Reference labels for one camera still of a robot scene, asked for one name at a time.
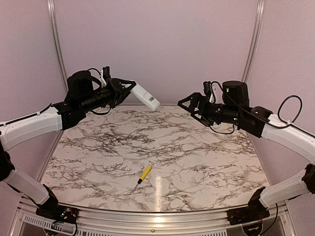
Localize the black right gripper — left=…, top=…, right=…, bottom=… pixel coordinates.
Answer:
left=178, top=92, right=241, bottom=126

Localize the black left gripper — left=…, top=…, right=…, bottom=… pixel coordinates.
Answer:
left=79, top=76, right=136, bottom=113

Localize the white remote control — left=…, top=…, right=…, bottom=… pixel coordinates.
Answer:
left=130, top=83, right=160, bottom=111

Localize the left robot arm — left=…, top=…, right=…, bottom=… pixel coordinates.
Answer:
left=0, top=66, right=137, bottom=219

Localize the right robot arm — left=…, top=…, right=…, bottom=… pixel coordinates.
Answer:
left=178, top=81, right=315, bottom=220

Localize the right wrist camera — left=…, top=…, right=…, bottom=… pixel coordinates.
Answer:
left=203, top=81, right=216, bottom=103

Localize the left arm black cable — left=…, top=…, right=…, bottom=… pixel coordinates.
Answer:
left=0, top=68, right=113, bottom=128

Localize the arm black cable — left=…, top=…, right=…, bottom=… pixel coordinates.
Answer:
left=210, top=81, right=315, bottom=138
left=0, top=68, right=113, bottom=128

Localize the yellow handled screwdriver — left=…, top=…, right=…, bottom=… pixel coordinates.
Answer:
left=134, top=166, right=152, bottom=191

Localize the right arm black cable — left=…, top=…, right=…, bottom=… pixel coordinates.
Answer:
left=210, top=81, right=315, bottom=138

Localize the left aluminium frame post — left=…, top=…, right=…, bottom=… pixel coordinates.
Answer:
left=47, top=0, right=68, bottom=90

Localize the aluminium frame post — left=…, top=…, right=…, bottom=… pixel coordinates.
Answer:
left=241, top=0, right=266, bottom=83
left=47, top=0, right=68, bottom=90

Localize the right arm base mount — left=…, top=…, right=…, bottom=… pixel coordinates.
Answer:
left=227, top=206, right=270, bottom=225

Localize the right aluminium frame post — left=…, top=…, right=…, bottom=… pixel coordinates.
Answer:
left=241, top=0, right=266, bottom=83

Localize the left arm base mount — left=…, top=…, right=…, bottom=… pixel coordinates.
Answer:
left=36, top=205, right=78, bottom=224

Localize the front aluminium rail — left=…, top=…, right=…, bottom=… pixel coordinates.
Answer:
left=9, top=197, right=296, bottom=236

